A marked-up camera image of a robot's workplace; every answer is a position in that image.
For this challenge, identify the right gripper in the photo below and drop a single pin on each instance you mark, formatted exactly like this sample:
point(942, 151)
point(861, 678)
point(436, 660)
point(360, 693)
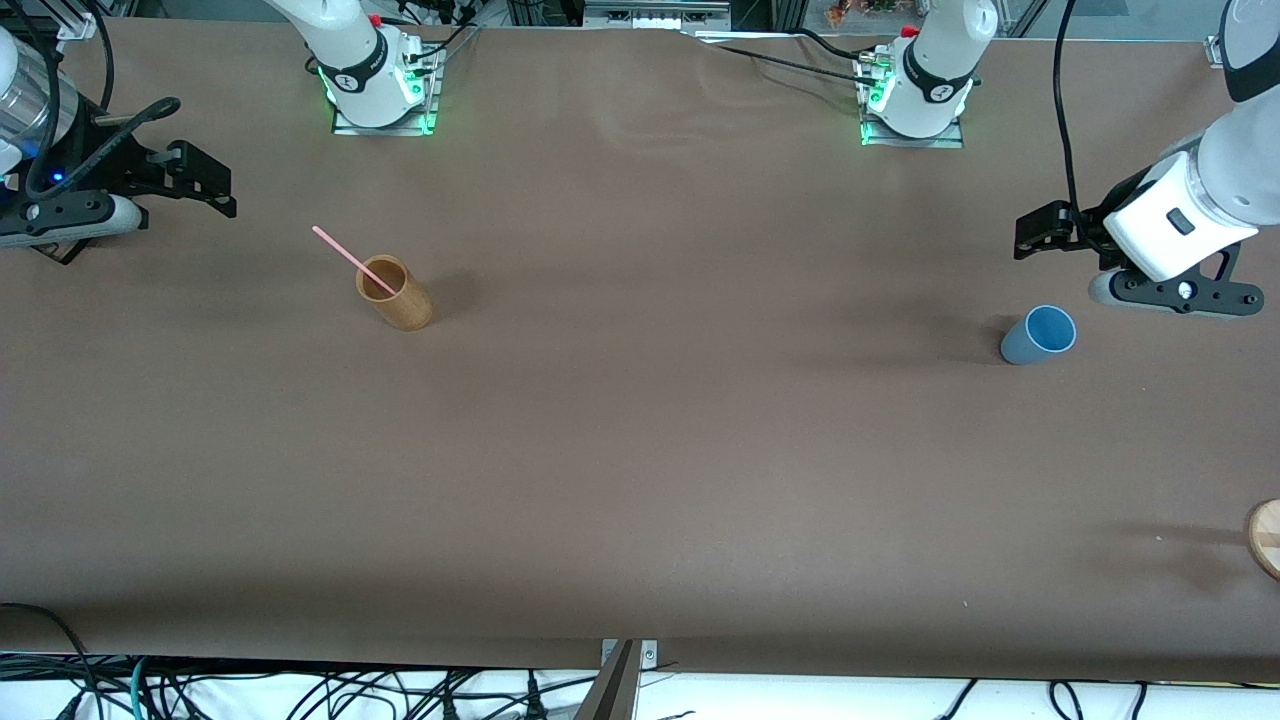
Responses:
point(112, 157)

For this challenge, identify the pink chopstick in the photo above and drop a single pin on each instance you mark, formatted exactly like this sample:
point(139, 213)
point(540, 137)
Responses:
point(340, 248)

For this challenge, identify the blue cup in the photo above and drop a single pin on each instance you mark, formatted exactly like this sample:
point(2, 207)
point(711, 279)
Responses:
point(1020, 345)

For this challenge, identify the aluminium frame profile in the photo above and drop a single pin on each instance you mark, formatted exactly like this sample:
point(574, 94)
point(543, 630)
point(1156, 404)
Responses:
point(95, 15)
point(1217, 52)

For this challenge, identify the small metal table bracket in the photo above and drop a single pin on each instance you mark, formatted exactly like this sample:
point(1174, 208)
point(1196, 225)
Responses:
point(650, 655)

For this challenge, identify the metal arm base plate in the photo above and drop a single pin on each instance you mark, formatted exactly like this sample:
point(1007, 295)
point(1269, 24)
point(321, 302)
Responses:
point(950, 141)
point(385, 130)

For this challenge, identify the bamboo cup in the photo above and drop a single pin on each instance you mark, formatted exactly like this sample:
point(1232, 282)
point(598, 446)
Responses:
point(410, 310)

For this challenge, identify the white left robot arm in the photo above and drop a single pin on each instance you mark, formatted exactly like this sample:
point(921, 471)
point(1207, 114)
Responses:
point(935, 75)

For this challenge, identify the grey equipment box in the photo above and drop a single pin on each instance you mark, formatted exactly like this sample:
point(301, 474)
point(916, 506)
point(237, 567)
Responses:
point(650, 14)

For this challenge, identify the round wooden disc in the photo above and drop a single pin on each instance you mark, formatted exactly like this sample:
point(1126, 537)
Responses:
point(1268, 540)

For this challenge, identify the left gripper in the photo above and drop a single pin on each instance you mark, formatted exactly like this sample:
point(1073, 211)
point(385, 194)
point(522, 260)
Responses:
point(1112, 206)

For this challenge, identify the orange object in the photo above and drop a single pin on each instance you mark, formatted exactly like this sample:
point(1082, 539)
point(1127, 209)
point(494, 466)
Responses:
point(860, 10)

